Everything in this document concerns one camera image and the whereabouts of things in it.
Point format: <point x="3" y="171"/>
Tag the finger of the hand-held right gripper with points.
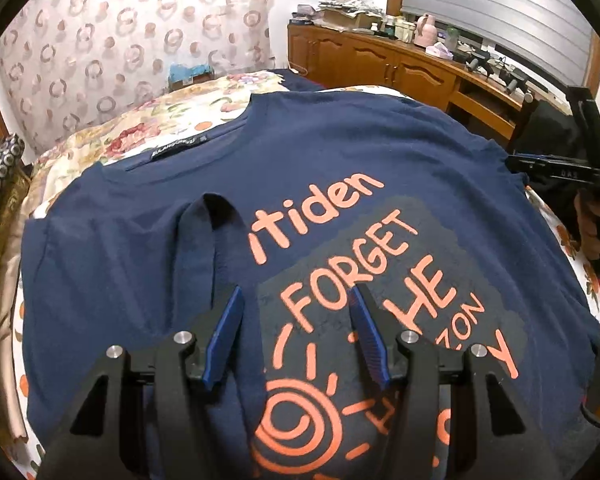
<point x="545" y="166"/>

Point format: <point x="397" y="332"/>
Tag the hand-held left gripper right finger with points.
<point x="370" y="340"/>

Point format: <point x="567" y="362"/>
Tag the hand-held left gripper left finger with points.
<point x="225" y="340"/>

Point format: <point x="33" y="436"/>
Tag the navy printed t-shirt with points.
<point x="330" y="160"/>

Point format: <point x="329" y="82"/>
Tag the person's right hand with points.
<point x="587" y="230"/>

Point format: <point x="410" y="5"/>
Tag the orange dotted bedsheet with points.
<point x="562" y="240"/>

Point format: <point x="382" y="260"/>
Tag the black tool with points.
<point x="480" y="59"/>
<point x="514" y="84"/>

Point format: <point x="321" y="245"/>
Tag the pink crumpled cloth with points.
<point x="439" y="51"/>

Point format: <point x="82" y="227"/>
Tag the pink vase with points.
<point x="425" y="30"/>

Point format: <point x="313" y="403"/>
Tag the white jar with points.
<point x="405" y="31"/>

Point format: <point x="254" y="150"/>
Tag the wooden sideboard cabinet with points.
<point x="370" y="60"/>

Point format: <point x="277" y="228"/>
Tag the dark small bottle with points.
<point x="390" y="29"/>

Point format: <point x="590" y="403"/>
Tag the floral blanket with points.
<point x="145" y="130"/>

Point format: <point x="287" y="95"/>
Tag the gold satin cloth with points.
<point x="5" y="285"/>

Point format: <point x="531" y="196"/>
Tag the navy sheet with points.
<point x="292" y="80"/>

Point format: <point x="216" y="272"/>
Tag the cardboard box with blue item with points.
<point x="190" y="74"/>

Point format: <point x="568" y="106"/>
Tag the pale purple container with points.
<point x="305" y="11"/>

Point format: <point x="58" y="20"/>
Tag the circle print curtain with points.
<point x="105" y="35"/>

